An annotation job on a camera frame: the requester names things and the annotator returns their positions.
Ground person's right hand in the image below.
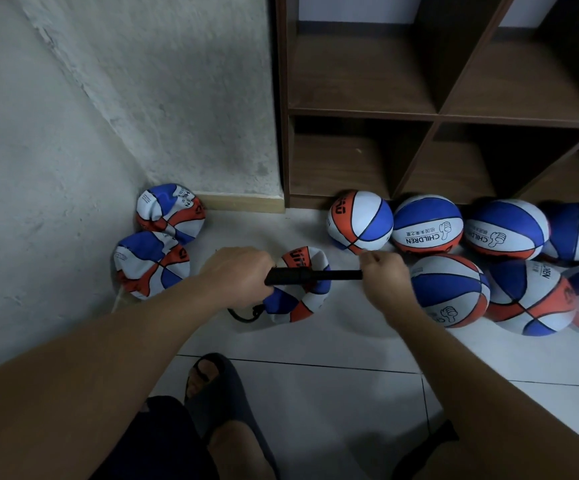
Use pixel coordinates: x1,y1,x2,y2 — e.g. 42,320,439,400
358,251,423,331

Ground black sandal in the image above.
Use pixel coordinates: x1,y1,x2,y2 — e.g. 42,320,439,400
184,353,283,480
389,419,461,480

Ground person's left foot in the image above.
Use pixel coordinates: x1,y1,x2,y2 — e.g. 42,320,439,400
188,359,277,480

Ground brown wooden cubby shelf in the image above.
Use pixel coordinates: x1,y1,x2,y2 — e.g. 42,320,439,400
270,0,579,212

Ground person's left hand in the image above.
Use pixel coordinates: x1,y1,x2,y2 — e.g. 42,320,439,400
198,245,276,312

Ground person's right forearm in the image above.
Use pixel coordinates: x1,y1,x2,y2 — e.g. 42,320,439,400
387,305,579,480

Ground black hand pump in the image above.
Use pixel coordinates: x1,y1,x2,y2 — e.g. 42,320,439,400
228,267,365,325

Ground person's left forearm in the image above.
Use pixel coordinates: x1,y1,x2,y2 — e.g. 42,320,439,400
0,279,229,480

